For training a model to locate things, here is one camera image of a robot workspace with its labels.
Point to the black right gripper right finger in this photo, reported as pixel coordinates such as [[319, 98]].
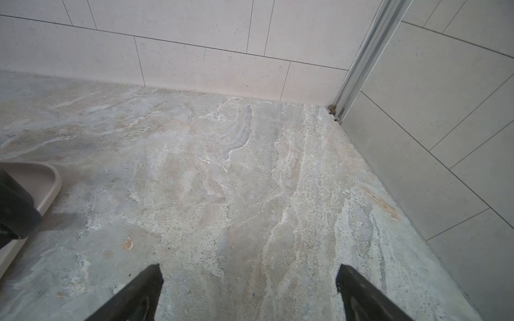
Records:
[[362, 300]]

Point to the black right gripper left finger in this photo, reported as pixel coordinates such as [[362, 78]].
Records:
[[138, 300]]

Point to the black mug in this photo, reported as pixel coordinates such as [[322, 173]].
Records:
[[19, 218]]

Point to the beige plastic tray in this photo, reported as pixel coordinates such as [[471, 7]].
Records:
[[43, 182]]

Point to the aluminium corner post right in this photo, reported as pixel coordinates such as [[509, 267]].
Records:
[[386, 21]]

